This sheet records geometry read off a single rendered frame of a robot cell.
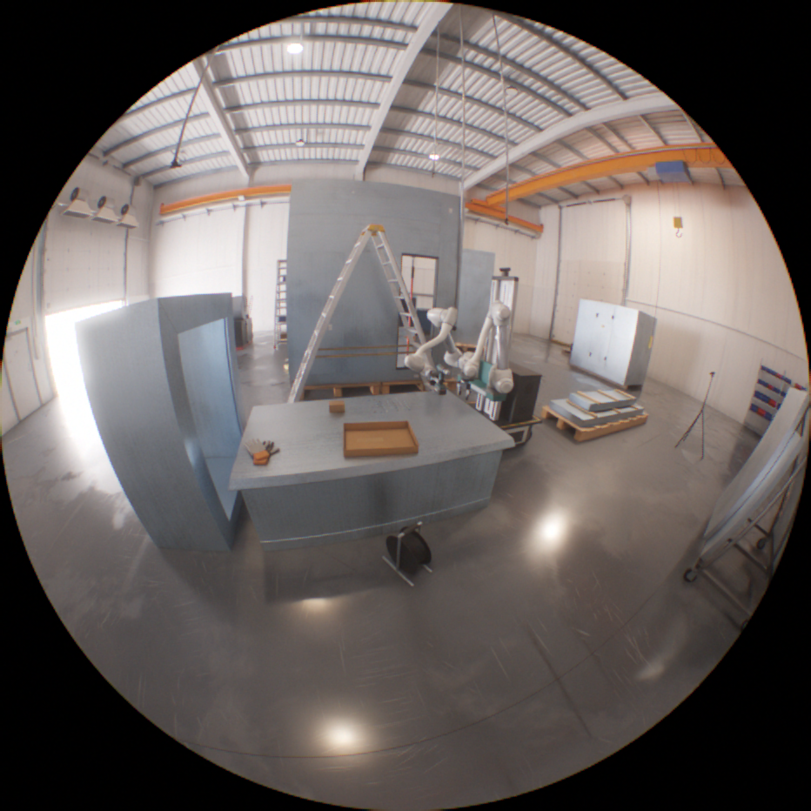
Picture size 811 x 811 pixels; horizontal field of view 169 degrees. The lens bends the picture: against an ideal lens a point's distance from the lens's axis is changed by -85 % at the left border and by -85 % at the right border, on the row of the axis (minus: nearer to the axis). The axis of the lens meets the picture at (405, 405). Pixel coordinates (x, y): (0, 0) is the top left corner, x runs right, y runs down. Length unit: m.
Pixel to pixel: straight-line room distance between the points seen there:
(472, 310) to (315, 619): 8.01
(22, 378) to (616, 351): 15.59
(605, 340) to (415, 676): 8.02
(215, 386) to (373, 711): 2.43
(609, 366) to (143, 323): 8.45
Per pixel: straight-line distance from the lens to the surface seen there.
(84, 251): 11.83
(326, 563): 1.83
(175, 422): 1.52
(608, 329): 8.22
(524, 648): 1.70
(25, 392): 9.72
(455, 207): 4.62
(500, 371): 2.36
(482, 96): 9.99
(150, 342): 1.46
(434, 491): 1.84
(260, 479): 1.48
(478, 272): 8.42
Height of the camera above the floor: 1.50
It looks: 23 degrees down
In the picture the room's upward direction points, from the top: 3 degrees clockwise
